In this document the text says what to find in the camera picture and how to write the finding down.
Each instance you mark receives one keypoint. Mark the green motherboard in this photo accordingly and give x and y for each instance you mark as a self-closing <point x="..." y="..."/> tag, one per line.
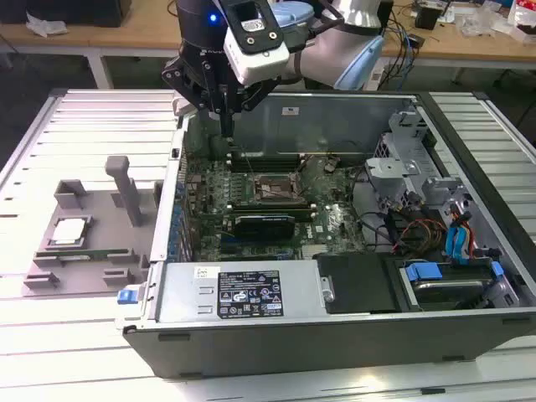
<point x="335" y="222"/>

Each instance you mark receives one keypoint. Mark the black plastic shroud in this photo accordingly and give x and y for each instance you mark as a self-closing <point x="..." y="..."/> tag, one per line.
<point x="356" y="285"/>

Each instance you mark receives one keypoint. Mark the tall black box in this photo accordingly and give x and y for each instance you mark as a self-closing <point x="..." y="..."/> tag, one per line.
<point x="386" y="12"/>

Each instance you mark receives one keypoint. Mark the green RAM stick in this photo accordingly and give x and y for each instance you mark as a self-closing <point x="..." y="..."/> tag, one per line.
<point x="104" y="253"/>

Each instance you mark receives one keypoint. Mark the CPU socket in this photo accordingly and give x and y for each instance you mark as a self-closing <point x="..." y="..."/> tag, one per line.
<point x="274" y="185"/>

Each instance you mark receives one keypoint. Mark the large black box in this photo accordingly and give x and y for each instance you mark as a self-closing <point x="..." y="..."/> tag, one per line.
<point x="84" y="10"/>

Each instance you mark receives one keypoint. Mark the clear plastic bags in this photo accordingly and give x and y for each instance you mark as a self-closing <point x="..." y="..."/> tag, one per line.
<point x="481" y="21"/>

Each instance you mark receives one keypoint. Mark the black graphics card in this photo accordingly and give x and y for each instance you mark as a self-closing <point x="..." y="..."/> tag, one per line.
<point x="264" y="228"/>

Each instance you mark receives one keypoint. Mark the crumpled clear plastic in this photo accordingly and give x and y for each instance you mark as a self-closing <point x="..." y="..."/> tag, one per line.
<point x="44" y="26"/>

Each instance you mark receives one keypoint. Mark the grey case corner latch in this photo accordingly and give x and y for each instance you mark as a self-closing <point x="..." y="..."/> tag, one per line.
<point x="182" y="106"/>

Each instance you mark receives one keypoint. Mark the silver power supply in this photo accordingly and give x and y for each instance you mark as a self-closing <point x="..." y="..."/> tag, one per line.
<point x="188" y="293"/>

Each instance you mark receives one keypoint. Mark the small black yellow box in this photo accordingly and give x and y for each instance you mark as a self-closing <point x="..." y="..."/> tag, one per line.
<point x="427" y="19"/>

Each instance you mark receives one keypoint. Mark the wooden desk white frame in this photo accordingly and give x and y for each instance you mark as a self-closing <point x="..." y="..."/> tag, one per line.
<point x="138" y="35"/>

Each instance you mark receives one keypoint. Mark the silver chipset heatsink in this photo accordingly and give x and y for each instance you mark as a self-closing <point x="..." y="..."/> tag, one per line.
<point x="316" y="251"/>

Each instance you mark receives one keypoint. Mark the black rating label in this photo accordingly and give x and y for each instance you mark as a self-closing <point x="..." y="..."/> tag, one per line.
<point x="250" y="293"/>

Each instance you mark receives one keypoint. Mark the metal locking lever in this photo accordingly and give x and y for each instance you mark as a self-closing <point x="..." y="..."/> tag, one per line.
<point x="303" y="163"/>
<point x="272" y="194"/>

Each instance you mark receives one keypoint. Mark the silver CPU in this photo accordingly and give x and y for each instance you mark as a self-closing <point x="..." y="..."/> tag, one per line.
<point x="69" y="232"/>

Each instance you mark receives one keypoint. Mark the grey parts rack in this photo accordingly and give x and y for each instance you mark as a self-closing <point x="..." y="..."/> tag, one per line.
<point x="96" y="234"/>

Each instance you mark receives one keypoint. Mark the white barcode sticker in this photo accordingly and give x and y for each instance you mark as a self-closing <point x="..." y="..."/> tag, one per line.
<point x="202" y="272"/>

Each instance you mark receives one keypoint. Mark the hard disk blue carrier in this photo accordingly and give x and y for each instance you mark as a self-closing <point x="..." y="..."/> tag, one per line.
<point x="452" y="293"/>

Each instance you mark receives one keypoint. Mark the open black PC case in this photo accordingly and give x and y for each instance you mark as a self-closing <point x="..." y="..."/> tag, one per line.
<point x="293" y="347"/>

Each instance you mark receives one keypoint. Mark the black power adapter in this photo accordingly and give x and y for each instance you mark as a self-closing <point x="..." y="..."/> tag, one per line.
<point x="416" y="40"/>

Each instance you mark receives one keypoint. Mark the blue case latch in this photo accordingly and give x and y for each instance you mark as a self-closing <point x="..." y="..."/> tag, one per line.
<point x="127" y="296"/>

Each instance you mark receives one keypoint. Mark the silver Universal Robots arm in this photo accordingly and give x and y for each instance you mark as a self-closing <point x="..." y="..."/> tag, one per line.
<point x="318" y="58"/>

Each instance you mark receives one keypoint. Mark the white labelled box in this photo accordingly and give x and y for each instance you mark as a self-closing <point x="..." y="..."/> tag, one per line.
<point x="375" y="77"/>

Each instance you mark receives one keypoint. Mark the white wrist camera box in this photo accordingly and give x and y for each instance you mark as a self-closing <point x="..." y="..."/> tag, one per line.
<point x="259" y="58"/>

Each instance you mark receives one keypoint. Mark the silver metal drive cage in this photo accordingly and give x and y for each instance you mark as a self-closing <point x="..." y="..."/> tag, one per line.
<point x="389" y="167"/>

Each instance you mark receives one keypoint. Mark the black cylinder component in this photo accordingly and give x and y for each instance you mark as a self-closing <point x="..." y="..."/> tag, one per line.
<point x="218" y="146"/>

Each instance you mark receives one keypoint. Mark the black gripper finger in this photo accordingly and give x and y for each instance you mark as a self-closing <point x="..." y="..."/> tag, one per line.
<point x="180" y="73"/>
<point x="255" y="96"/>

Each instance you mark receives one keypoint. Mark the white red bag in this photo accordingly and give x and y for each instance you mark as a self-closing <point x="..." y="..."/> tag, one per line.
<point x="523" y="17"/>

